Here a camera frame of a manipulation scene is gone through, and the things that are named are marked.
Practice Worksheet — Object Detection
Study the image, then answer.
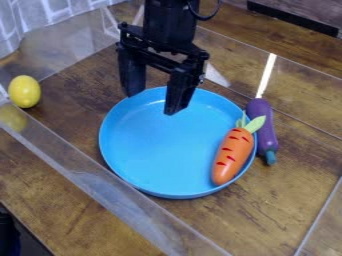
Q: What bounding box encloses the orange toy carrot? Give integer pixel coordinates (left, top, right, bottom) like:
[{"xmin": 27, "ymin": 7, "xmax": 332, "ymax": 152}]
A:
[{"xmin": 211, "ymin": 115, "xmax": 266, "ymax": 186}]

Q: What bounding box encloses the yellow toy lemon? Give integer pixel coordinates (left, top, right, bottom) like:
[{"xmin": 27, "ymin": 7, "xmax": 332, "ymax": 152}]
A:
[{"xmin": 8, "ymin": 75, "xmax": 42, "ymax": 108}]

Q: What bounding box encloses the purple toy eggplant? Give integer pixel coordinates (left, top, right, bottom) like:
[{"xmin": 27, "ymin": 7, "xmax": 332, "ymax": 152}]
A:
[{"xmin": 246, "ymin": 98, "xmax": 278, "ymax": 165}]

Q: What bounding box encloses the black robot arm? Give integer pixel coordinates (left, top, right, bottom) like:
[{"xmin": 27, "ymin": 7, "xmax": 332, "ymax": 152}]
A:
[{"xmin": 117, "ymin": 0, "xmax": 210, "ymax": 115}]

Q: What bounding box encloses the clear acrylic barrier wall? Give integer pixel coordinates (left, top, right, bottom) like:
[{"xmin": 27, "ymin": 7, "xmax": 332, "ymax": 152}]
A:
[{"xmin": 0, "ymin": 0, "xmax": 342, "ymax": 256}]

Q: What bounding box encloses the white grey curtain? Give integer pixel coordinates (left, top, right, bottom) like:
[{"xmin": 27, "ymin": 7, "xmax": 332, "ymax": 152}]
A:
[{"xmin": 0, "ymin": 0, "xmax": 126, "ymax": 59}]

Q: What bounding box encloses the black bar in background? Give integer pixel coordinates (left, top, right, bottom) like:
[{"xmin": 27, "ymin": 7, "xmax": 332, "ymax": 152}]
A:
[{"xmin": 248, "ymin": 0, "xmax": 342, "ymax": 39}]

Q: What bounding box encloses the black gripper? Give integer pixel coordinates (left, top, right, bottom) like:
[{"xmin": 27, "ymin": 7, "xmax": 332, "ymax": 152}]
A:
[{"xmin": 117, "ymin": 23, "xmax": 210, "ymax": 115}]

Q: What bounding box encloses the blue round plate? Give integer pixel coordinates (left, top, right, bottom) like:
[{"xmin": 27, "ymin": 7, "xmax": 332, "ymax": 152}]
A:
[{"xmin": 99, "ymin": 87, "xmax": 244, "ymax": 199}]

